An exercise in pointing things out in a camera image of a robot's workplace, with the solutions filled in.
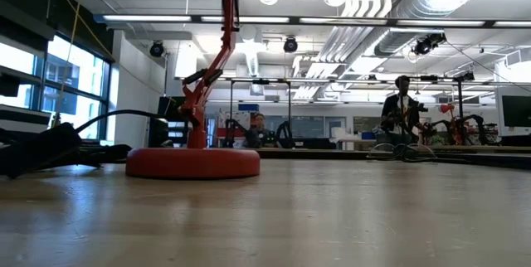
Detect red desk lamp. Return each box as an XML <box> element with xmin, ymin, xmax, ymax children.
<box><xmin>124</xmin><ymin>0</ymin><xmax>261</xmax><ymax>181</ymax></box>

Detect person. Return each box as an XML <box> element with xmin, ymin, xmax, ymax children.
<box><xmin>380</xmin><ymin>75</ymin><xmax>428</xmax><ymax>146</ymax></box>
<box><xmin>247</xmin><ymin>112</ymin><xmax>278</xmax><ymax>149</ymax></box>

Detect black ceiling spotlight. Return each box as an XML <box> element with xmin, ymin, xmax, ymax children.
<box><xmin>283</xmin><ymin>36</ymin><xmax>299</xmax><ymax>54</ymax></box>
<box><xmin>149</xmin><ymin>41</ymin><xmax>166</xmax><ymax>58</ymax></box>

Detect black computer monitor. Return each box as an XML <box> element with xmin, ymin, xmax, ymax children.
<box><xmin>157</xmin><ymin>95</ymin><xmax>186</xmax><ymax>125</ymax></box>

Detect black equipment box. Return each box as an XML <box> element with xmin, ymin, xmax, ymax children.
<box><xmin>148</xmin><ymin>117</ymin><xmax>171</xmax><ymax>149</ymax></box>

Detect long ceiling strip light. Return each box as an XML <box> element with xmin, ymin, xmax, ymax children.
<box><xmin>95</xmin><ymin>12</ymin><xmax>531</xmax><ymax>28</ymax></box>

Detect large window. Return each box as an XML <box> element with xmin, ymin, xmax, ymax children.
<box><xmin>0</xmin><ymin>34</ymin><xmax>112</xmax><ymax>143</ymax></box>

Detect white framed monitor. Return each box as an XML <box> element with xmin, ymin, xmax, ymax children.
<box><xmin>495</xmin><ymin>86</ymin><xmax>531</xmax><ymax>138</ymax></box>

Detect black lamp power cable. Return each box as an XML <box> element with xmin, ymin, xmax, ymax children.
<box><xmin>74</xmin><ymin>109</ymin><xmax>186</xmax><ymax>169</ymax></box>

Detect coiled black cables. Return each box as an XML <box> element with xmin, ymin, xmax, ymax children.
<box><xmin>368</xmin><ymin>142</ymin><xmax>439</xmax><ymax>163</ymax></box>

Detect black ceiling camera cluster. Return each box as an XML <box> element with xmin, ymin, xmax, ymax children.
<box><xmin>412</xmin><ymin>32</ymin><xmax>448</xmax><ymax>56</ymax></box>

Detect yellow hanging cable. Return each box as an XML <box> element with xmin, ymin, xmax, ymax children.
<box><xmin>46</xmin><ymin>0</ymin><xmax>86</xmax><ymax>127</ymax></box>

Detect black table edge rail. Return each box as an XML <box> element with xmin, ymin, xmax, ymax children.
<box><xmin>256</xmin><ymin>145</ymin><xmax>531</xmax><ymax>172</ymax></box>

